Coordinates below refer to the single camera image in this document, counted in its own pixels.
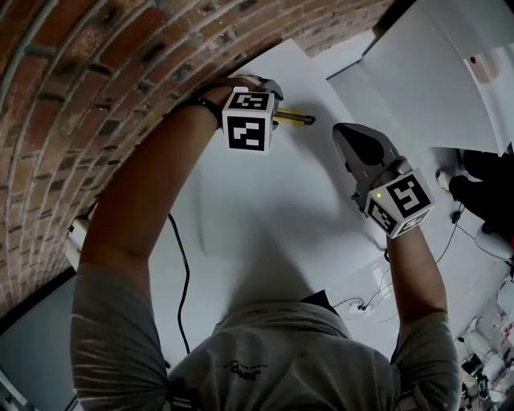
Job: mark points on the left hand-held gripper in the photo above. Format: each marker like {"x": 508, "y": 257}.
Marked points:
{"x": 247, "y": 128}

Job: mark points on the grey counter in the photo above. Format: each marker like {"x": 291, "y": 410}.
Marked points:
{"x": 32, "y": 353}

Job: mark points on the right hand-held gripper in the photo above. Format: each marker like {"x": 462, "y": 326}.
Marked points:
{"x": 401, "y": 200}

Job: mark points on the white cabinet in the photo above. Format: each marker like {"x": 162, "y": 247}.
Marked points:
{"x": 401, "y": 80}

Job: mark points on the person's left hand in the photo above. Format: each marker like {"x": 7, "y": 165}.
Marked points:
{"x": 225, "y": 92}

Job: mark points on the white power strip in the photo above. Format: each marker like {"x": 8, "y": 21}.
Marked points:
{"x": 357, "y": 308}

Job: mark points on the person's left forearm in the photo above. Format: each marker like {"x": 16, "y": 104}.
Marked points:
{"x": 140, "y": 192}

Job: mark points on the person's right forearm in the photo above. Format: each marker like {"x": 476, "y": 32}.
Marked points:
{"x": 413, "y": 273}

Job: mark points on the person's grey t-shirt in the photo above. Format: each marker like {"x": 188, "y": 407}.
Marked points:
{"x": 281, "y": 353}

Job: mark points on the white desk with drawers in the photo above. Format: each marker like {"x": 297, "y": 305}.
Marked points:
{"x": 261, "y": 192}

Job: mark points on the black wristband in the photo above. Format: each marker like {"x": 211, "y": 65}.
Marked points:
{"x": 205, "y": 103}

